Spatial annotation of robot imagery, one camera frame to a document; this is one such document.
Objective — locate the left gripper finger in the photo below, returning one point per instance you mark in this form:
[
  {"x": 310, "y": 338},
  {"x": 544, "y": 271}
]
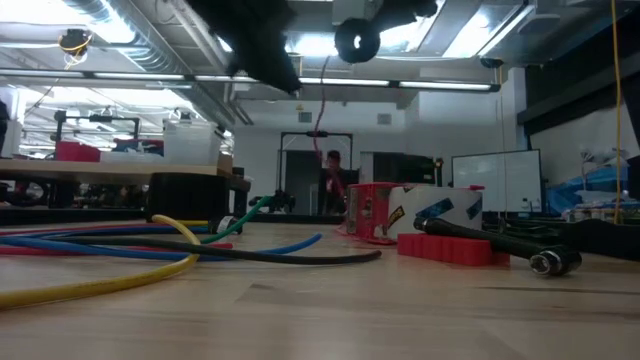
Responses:
[{"x": 270, "y": 60}]

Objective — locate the black plastic spool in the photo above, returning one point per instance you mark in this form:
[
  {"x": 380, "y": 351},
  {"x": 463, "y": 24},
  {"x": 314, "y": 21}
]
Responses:
[{"x": 345, "y": 47}]

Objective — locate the LED light bar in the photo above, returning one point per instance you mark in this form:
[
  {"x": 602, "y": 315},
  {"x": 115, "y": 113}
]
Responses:
[{"x": 150, "y": 76}]

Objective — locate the clear plastic storage bins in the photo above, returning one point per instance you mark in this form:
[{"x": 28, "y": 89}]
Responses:
[{"x": 192, "y": 142}]

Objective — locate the cardboard box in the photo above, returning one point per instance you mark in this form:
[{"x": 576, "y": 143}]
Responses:
[{"x": 225, "y": 164}]

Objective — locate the person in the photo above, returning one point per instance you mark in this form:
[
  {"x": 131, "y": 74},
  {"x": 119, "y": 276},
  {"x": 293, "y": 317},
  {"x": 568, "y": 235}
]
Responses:
[{"x": 334, "y": 165}]

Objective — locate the black cabinet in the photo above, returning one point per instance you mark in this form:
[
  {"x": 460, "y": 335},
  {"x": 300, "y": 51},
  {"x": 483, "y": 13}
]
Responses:
[{"x": 400, "y": 170}]

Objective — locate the red tape dispenser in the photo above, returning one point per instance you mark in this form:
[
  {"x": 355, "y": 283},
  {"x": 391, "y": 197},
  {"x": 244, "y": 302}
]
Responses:
[{"x": 367, "y": 210}]

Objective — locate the whiteboard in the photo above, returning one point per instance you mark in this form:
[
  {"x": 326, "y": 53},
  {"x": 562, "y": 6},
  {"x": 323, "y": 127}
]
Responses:
[{"x": 495, "y": 180}]

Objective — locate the white tape roll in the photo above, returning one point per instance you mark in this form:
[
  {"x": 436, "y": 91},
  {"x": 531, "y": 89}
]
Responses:
[{"x": 450, "y": 200}]

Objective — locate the wooden workbench grey legs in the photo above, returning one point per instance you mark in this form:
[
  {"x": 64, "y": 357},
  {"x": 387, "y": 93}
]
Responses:
[{"x": 100, "y": 172}]

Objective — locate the red storage bin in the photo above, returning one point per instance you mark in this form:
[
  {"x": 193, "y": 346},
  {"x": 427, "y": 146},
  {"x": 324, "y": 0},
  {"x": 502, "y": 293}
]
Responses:
[{"x": 77, "y": 151}]

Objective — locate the red bit holder block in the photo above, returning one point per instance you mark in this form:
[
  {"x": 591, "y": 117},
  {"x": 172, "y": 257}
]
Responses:
[{"x": 440, "y": 250}]

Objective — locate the black ratchet wrench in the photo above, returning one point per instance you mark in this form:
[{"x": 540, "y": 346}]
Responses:
[{"x": 500, "y": 244}]

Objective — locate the blue plastic cover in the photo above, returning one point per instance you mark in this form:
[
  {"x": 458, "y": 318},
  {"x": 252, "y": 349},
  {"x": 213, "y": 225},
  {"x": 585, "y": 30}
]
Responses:
[{"x": 590, "y": 192}]

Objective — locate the black robot station frame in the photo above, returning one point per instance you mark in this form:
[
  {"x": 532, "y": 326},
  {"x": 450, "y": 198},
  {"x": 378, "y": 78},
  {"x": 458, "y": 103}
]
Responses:
[{"x": 300, "y": 134}]

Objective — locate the black round camera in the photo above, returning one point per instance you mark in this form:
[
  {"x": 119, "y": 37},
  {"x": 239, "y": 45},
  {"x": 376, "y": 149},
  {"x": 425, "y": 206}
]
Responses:
[{"x": 75, "y": 42}]

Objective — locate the black aluminium table frame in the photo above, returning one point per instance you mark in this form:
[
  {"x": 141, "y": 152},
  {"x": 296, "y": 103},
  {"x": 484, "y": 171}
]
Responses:
[{"x": 75, "y": 216}]

